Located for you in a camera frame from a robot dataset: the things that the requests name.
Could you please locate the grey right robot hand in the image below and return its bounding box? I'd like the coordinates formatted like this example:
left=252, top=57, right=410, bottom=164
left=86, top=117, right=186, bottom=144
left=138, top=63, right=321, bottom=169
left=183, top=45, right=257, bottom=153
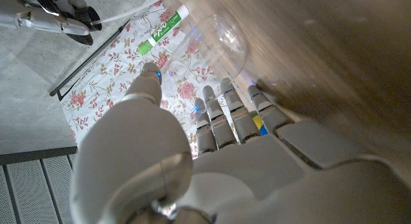
left=0, top=0, right=97, bottom=37

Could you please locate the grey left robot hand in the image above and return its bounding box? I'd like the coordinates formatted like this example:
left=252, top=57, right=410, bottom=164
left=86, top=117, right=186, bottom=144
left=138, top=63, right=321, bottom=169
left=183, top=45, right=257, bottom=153
left=70, top=62, right=411, bottom=224

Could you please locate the black pump top with tube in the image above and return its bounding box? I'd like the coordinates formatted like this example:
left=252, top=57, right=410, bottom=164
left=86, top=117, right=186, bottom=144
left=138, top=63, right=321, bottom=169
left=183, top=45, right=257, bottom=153
left=38, top=0, right=168, bottom=47

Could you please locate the clear dispenser bottle black pump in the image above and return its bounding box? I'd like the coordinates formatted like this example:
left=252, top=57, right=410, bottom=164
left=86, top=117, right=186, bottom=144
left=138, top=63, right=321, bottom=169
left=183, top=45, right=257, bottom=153
left=160, top=13, right=248, bottom=99

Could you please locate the green Expo marker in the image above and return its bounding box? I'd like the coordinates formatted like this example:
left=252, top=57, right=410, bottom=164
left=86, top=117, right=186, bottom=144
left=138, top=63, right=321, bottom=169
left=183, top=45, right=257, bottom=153
left=137, top=4, right=191, bottom=56

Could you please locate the colourful wooden maraca toy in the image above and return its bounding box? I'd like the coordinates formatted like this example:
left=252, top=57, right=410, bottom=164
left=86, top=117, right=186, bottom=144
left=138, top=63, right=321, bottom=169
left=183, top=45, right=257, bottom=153
left=252, top=110, right=270, bottom=137

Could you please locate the black backdrop stand pole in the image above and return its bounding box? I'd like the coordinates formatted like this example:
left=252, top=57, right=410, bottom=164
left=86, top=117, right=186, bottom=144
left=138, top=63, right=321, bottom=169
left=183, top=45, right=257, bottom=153
left=49, top=18, right=131, bottom=102

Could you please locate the floral backdrop cloth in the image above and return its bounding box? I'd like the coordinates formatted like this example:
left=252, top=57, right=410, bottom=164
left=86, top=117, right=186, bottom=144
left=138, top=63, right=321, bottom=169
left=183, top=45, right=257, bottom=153
left=59, top=0, right=254, bottom=160

